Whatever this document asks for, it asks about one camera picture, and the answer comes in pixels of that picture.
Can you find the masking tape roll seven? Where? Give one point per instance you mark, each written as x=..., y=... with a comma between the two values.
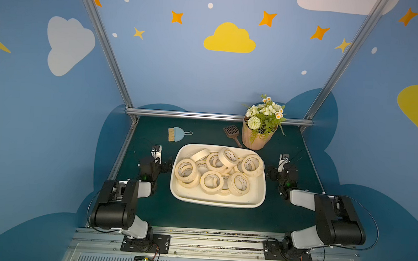
x=214, y=163

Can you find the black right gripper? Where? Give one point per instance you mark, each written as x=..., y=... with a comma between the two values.
x=276, y=173

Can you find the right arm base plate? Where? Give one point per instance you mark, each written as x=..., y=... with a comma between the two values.
x=275, y=250

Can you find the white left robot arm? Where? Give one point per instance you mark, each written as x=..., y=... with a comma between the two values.
x=114, y=207

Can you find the brown plastic scoop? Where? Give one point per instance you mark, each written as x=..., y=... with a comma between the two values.
x=233, y=133

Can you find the masking tape roll eight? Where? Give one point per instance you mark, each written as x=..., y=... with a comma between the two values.
x=192, y=184

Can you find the masking tape roll three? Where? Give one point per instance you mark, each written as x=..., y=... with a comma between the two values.
x=200, y=155

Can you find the blue dustpan with brush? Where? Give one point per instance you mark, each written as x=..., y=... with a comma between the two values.
x=176, y=134

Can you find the flower pot with white flowers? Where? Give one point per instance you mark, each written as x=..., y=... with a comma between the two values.
x=260, y=123

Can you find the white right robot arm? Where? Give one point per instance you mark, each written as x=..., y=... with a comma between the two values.
x=336, y=220

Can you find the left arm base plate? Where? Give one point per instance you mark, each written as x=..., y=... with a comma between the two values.
x=157, y=243

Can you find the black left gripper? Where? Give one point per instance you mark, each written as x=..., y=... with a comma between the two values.
x=162, y=165

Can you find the masking tape roll two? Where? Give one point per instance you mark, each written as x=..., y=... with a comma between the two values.
x=227, y=157

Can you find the masking tape roll four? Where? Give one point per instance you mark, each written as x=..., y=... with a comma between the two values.
x=186, y=170

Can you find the masking tape roll nine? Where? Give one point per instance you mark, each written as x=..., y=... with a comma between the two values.
x=202, y=167

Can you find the masking tape roll six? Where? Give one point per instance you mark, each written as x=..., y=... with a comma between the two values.
x=238, y=184

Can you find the masking tape roll one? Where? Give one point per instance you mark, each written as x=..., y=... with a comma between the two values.
x=252, y=166

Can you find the masking tape roll ten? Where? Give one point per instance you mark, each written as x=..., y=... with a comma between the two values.
x=225, y=189

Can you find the cream plastic storage tray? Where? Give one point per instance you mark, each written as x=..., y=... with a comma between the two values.
x=253, y=199

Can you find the masking tape roll five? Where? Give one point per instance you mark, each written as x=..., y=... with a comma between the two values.
x=212, y=182

